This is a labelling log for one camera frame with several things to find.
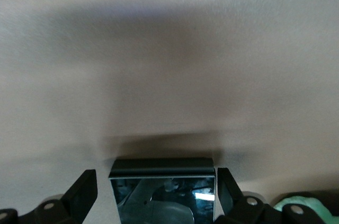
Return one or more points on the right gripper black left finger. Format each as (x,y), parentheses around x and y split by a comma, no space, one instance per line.
(66,208)

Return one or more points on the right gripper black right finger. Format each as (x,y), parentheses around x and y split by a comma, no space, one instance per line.
(246,210)

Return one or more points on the black smartphone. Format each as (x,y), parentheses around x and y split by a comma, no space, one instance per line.
(164,197)

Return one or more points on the green plush dinosaur toy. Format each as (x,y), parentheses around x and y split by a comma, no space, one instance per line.
(312,209)

